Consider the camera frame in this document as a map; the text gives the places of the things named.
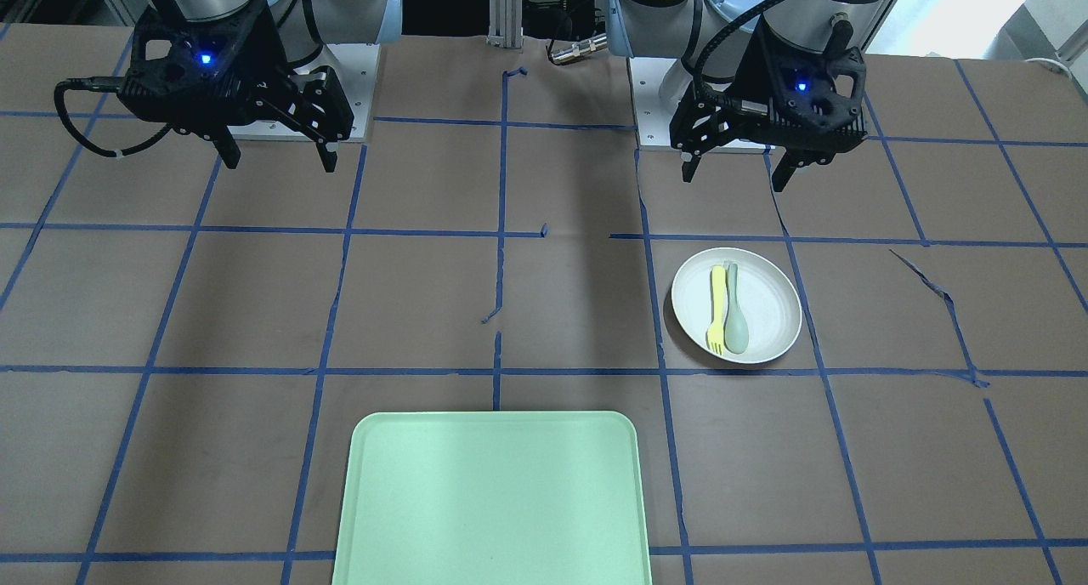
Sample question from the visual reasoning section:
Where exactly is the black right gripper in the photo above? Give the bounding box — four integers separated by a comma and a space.
118, 0, 354, 173

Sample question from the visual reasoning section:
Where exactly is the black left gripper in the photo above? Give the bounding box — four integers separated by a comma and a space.
670, 20, 868, 192

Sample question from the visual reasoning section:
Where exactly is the white round plate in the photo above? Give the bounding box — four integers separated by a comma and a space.
670, 247, 803, 365

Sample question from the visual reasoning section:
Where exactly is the yellow plastic fork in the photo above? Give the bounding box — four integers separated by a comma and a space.
705, 264, 727, 354

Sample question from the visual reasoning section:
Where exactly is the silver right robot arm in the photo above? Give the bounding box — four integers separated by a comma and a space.
116, 0, 403, 172

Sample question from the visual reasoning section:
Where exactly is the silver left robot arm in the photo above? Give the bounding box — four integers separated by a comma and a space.
606, 0, 895, 192

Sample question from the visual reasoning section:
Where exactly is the grey green plastic spoon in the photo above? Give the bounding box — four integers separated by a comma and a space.
724, 262, 750, 354

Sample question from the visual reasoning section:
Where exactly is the light green tray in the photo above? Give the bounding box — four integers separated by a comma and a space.
331, 411, 653, 584

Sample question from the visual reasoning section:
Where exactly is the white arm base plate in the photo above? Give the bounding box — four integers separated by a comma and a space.
628, 57, 691, 151
223, 43, 381, 142

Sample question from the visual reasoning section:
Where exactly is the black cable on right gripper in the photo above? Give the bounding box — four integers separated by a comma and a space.
53, 77, 175, 160

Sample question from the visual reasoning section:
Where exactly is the aluminium camera post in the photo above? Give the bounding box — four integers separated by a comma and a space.
486, 0, 524, 51

